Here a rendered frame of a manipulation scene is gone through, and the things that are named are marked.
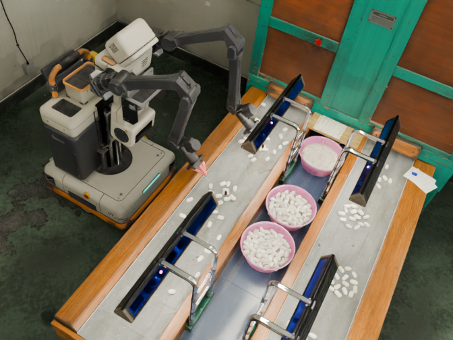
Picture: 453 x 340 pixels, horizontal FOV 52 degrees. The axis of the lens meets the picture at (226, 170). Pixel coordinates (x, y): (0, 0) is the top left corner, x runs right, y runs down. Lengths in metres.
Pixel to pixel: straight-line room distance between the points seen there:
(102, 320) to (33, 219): 1.39
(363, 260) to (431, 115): 0.90
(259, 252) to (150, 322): 0.61
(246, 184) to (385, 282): 0.84
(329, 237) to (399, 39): 1.05
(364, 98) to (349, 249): 0.90
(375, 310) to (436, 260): 1.36
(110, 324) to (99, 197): 1.12
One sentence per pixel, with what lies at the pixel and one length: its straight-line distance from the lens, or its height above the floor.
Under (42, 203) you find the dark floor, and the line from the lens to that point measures 3.38.
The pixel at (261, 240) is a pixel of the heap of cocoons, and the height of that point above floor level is 0.74.
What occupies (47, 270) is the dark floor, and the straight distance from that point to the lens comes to 3.09.
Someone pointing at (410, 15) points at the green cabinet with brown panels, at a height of 1.55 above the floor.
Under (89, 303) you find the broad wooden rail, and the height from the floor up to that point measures 0.76.
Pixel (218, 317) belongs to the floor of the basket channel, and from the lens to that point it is 2.16.
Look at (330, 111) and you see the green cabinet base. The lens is 2.90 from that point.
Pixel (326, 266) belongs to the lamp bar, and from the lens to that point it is 1.86.
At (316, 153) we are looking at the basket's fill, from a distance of 2.73.
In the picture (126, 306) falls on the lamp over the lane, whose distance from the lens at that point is 1.70.
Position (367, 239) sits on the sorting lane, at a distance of 2.46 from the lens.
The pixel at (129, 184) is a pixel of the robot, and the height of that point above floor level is 0.28.
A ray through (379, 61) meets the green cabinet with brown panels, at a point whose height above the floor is 1.26.
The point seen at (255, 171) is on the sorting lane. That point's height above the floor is 0.74.
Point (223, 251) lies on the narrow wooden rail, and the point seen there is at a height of 0.76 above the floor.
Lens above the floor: 2.66
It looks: 50 degrees down
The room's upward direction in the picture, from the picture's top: 9 degrees clockwise
